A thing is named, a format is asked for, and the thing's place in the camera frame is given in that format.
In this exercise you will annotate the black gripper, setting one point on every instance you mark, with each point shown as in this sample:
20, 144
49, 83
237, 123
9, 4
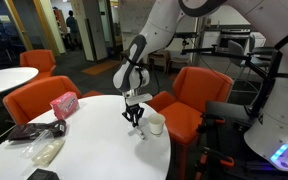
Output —
133, 107

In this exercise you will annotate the black and white marker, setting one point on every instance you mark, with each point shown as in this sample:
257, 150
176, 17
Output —
138, 132

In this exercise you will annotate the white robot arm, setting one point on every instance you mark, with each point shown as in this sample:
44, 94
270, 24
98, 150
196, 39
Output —
157, 30

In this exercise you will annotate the white paper cup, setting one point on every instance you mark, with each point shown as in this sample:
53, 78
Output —
156, 125

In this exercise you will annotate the orange armchair beside robot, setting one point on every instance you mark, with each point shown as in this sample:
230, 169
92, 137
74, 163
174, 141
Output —
190, 100

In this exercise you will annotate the orange floor mat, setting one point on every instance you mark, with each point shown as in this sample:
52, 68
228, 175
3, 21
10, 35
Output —
100, 67

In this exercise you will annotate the wooden stool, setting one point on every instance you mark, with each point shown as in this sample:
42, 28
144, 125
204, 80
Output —
159, 58
180, 61

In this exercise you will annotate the pink box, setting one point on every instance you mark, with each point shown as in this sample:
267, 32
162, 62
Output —
64, 105

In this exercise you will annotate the black robot stand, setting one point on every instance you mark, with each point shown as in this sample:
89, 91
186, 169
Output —
224, 111

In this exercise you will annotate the dark brown bag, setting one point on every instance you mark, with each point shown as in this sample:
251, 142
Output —
34, 130

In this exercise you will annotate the whiteboard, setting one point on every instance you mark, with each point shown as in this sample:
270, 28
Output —
134, 16

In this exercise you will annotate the clear plastic bag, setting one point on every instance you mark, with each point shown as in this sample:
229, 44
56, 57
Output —
34, 145

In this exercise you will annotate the person in dark top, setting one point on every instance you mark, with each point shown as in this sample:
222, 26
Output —
72, 28

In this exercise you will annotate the flat black object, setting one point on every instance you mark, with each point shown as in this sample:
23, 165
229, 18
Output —
42, 175

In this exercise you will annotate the grey office chair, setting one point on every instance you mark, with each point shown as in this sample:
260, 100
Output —
236, 50

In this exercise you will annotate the steel oven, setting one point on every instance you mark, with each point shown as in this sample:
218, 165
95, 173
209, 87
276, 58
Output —
234, 36

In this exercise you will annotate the white round side table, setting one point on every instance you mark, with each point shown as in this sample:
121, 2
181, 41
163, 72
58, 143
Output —
7, 78

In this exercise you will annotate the black camera boom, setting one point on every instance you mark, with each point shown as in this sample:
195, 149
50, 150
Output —
200, 50

